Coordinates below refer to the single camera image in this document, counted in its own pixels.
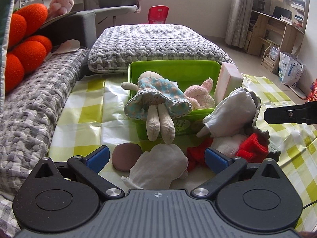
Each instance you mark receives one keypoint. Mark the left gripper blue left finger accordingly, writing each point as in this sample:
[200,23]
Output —
[87,170]

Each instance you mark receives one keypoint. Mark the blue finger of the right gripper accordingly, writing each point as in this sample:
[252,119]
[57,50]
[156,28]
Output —
[286,114]

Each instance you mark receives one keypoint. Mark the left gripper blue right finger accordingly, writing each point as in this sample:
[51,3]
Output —
[226,171]

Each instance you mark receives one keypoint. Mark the red and white plush toy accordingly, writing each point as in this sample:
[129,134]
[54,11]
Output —
[254,149]

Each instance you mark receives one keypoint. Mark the brown round cushion pad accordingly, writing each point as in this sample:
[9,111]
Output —
[125,156]

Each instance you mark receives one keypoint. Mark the white cloth mitten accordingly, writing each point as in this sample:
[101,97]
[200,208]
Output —
[230,115]
[156,169]

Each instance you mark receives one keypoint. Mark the red printed bag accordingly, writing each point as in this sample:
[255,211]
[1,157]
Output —
[312,97]

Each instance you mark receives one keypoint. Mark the white printed shopping bag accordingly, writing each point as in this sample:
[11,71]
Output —
[290,69]

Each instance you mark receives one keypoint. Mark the green checked plastic tablecloth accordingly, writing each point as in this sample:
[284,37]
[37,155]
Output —
[93,116]

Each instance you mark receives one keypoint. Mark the pink plush bunny in box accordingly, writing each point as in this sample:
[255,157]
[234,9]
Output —
[199,95]

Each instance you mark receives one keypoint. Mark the white pink sponge block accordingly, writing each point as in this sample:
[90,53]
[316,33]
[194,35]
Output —
[229,79]

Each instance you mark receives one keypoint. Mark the grey quilted sofa cover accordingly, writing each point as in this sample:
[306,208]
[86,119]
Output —
[30,114]

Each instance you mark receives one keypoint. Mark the wooden desk shelf unit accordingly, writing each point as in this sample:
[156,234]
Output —
[276,23]

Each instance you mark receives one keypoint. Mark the rag doll in blue dress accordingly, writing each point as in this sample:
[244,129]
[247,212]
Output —
[157,101]

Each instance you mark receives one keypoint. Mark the green plastic storage box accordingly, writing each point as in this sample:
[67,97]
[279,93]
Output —
[185,73]

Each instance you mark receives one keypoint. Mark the beige curtain right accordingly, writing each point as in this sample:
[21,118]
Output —
[238,22]

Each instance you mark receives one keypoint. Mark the white paper scrap on sofa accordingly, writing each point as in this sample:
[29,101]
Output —
[68,46]

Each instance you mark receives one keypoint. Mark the grey quilted ottoman cushion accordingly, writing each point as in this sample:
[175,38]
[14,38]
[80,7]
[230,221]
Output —
[119,46]

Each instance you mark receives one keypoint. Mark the orange carrot plush pillow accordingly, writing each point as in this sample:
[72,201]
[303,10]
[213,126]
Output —
[27,51]

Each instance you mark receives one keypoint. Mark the grey sofa armrest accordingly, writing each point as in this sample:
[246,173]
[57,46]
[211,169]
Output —
[80,26]

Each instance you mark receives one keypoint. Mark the pink plush octopus toy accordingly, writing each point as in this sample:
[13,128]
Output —
[59,7]

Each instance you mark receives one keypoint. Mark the red plastic kids chair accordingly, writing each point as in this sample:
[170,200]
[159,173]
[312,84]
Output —
[158,14]

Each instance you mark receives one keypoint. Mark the teal patterned throw pillow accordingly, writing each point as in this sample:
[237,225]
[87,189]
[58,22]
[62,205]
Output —
[6,15]

